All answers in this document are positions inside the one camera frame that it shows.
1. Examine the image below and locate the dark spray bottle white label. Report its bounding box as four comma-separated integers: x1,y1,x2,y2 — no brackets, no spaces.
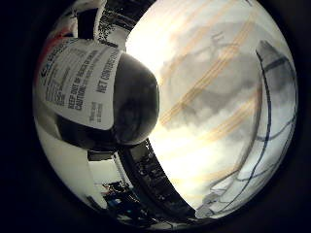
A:
33,30,161,152

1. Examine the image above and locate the white cloth with blue lines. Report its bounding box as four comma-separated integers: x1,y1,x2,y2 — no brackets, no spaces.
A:
196,40,298,218

